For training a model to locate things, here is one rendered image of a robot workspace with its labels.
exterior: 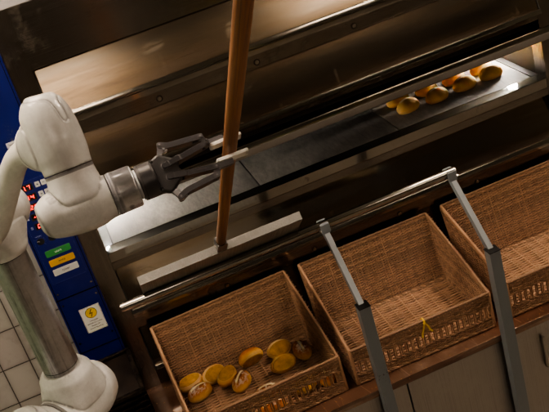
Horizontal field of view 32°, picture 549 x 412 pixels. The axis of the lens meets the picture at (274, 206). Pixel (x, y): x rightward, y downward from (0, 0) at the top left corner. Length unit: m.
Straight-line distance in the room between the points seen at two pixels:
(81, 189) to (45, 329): 0.76
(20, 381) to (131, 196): 1.79
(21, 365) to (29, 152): 1.74
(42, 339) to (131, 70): 1.03
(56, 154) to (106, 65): 1.32
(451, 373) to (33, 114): 2.01
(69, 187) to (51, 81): 1.32
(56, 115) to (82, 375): 0.97
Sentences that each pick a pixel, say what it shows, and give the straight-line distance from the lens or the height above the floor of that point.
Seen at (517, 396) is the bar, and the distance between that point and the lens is 3.59.
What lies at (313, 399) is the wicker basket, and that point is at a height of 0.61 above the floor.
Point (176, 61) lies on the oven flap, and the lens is 3.22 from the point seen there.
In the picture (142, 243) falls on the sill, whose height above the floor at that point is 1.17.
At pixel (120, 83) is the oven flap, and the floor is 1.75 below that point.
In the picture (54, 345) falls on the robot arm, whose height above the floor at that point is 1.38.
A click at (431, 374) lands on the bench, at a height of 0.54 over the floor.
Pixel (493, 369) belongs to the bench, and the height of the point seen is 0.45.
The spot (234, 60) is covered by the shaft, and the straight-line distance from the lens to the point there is 1.51.
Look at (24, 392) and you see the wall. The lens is 3.65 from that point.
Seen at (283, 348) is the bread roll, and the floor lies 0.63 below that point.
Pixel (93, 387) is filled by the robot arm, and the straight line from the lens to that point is 2.70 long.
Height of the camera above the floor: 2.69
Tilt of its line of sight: 27 degrees down
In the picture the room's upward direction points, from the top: 17 degrees counter-clockwise
